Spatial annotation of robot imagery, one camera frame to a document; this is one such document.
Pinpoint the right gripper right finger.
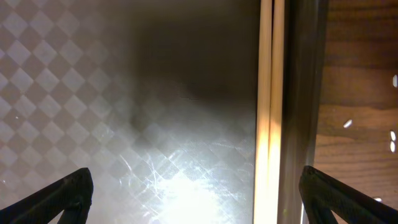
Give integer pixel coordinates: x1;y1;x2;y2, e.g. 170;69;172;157
299;166;397;224

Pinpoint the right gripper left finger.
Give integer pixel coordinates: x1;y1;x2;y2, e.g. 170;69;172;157
1;167;93;224

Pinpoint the wooden chopstick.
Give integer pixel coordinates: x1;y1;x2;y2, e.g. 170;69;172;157
253;0;273;224
267;0;285;223

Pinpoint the brown serving tray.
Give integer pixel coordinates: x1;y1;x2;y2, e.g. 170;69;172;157
1;0;328;223

